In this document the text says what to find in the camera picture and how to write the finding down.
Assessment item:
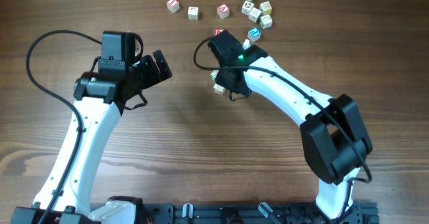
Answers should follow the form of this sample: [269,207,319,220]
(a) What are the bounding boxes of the wooden block ladybug picture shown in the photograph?
[241,1,254,15]

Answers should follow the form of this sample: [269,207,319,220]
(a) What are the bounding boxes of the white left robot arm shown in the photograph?
[11,50,172,223]

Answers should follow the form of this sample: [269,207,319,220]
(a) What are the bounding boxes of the wooden block number 2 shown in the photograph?
[188,6,199,20]

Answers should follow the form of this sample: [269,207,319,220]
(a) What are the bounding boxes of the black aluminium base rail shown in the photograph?
[145,202,380,224]

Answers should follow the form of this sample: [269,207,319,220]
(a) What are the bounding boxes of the wooden block red side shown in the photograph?
[213,84,225,95]

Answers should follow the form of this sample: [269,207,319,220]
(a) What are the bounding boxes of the green Z wooden block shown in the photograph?
[210,70,219,80]

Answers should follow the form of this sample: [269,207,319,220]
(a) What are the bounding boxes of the light blue P block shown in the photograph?
[247,27,261,42]

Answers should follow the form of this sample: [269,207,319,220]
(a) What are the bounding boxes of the wooden block green side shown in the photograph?
[248,7,262,23]

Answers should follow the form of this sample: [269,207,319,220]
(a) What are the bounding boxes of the red I letter block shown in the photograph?
[166,0,180,13]

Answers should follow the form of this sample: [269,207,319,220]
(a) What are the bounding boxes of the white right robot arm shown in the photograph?
[208,42,373,223]

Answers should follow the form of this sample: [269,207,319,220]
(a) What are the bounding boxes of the red A letter block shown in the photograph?
[217,4,230,19]

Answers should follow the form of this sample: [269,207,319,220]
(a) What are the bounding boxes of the yellow-sided wooden block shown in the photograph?
[259,1,273,15]

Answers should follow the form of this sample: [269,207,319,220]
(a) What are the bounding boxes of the red O letter block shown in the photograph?
[214,29,224,35]

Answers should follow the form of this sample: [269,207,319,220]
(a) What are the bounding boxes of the wooden block number 8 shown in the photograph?
[259,15,273,29]

